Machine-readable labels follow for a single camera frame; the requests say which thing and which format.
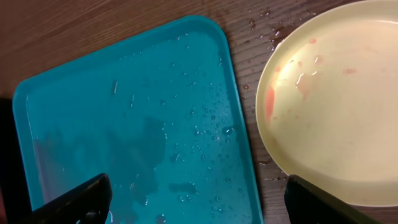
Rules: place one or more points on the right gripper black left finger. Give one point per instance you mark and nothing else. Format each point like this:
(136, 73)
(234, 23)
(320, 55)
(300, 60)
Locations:
(87, 203)

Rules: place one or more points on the yellow plate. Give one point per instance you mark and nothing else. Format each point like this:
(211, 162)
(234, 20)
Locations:
(326, 103)

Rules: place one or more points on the teal plastic tray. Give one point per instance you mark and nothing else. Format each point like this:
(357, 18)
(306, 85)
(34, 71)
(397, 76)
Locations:
(159, 113)

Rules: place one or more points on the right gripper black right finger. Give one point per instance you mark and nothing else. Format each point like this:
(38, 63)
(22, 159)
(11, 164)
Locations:
(307, 203)

